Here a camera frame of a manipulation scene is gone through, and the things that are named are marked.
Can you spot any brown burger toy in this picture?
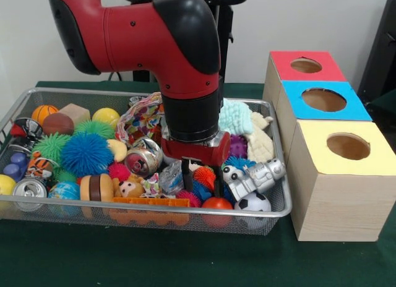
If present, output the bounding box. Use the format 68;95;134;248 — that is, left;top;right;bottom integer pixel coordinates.
79;174;114;202

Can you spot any small soccer ball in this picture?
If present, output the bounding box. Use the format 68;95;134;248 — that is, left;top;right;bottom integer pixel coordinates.
234;192;273;229

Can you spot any small red ball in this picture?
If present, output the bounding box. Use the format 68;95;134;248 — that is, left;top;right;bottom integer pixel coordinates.
201;197;233;229

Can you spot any large blue spiky ball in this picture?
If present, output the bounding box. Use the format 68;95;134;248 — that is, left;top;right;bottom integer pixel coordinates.
60;132;115;178

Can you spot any round silver tin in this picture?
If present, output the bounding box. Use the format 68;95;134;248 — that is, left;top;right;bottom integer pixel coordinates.
125;138;164;177

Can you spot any clear mesh bin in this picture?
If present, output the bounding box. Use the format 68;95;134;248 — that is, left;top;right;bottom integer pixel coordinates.
0;88;293;237

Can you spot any cream yellow cloth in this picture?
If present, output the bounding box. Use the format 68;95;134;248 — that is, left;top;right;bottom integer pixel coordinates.
244;111;275;165

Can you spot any silver toy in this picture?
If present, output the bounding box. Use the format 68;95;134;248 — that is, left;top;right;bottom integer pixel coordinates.
222;158;288;203

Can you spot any mint green cloth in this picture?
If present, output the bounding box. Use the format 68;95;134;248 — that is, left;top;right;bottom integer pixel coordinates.
218;98;255;137

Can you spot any colourful printed packet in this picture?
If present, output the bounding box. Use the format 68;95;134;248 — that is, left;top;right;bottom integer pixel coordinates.
116;93;165;145

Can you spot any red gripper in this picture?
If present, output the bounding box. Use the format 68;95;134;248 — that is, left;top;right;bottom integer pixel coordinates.
160;131;231;195

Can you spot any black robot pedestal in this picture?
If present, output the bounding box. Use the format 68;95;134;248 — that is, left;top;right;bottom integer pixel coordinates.
133;2;235;84

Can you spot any wooden box with three holes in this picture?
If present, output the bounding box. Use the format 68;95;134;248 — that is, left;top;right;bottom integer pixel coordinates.
263;50;396;242

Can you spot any clear plastic packet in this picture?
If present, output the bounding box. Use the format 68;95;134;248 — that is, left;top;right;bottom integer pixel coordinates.
158;169;185;197

